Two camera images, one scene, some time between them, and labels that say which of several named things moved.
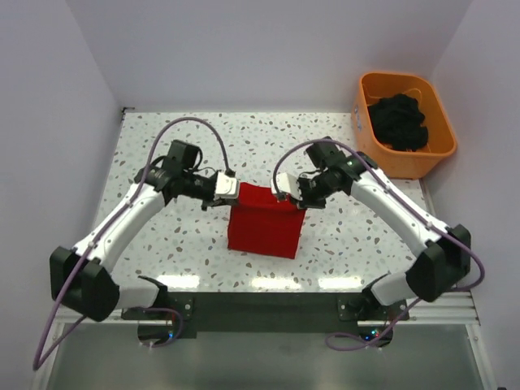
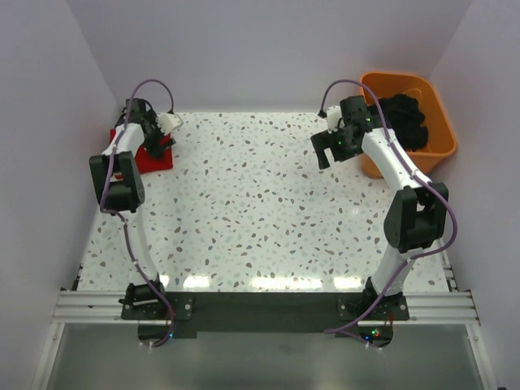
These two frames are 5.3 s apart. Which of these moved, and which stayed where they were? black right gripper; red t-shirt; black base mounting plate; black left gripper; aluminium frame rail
Moved: red t-shirt; black right gripper; black left gripper
Stayed: black base mounting plate; aluminium frame rail
